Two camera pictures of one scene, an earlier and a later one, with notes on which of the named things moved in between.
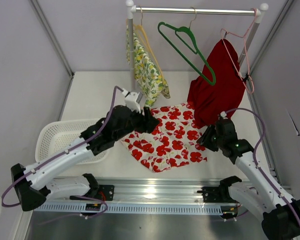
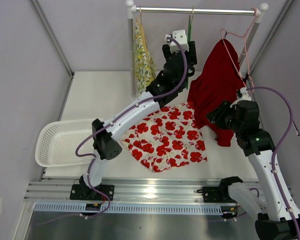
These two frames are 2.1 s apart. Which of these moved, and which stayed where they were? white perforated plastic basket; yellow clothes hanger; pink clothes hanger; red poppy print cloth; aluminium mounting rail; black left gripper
Moved: black left gripper; yellow clothes hanger
Stayed: white perforated plastic basket; red poppy print cloth; aluminium mounting rail; pink clothes hanger
